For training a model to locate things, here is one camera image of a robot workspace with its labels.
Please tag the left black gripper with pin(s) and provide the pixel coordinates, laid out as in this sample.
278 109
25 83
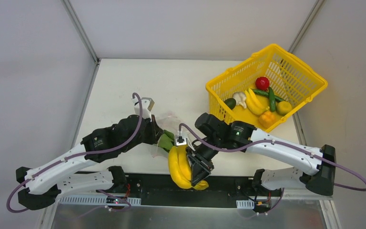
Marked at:
155 131

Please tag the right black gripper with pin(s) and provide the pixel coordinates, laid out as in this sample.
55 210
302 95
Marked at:
198 161

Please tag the yellow banana bunch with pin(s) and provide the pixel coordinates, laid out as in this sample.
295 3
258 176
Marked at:
254 105
180 170

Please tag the green leaf vegetable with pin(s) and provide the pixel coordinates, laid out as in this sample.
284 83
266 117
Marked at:
166 141

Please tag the clear pink-dotted zip bag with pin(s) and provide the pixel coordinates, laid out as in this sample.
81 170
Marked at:
168 122

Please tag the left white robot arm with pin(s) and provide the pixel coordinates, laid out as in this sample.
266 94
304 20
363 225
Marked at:
63 176

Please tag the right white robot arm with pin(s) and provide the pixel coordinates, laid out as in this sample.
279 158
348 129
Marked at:
310 167

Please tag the dark green avocado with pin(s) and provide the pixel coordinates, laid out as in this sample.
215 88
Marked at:
231 103

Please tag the orange bell pepper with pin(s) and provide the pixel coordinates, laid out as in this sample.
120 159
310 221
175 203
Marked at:
267 119

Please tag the white garlic bulb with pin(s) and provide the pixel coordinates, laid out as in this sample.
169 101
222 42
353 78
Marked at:
240 98

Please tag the yellow lemon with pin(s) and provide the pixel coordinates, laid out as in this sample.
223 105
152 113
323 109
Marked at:
283 108

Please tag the red tomato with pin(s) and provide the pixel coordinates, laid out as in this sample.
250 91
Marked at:
262 83

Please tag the yellow plastic basket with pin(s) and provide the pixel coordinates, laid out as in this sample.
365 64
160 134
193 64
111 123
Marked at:
290 78

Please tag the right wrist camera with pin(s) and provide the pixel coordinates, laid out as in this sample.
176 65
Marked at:
180 140

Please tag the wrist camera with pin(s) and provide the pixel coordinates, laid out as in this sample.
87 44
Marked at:
180 140
147 105

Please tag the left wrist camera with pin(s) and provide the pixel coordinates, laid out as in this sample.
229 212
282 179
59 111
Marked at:
147 105

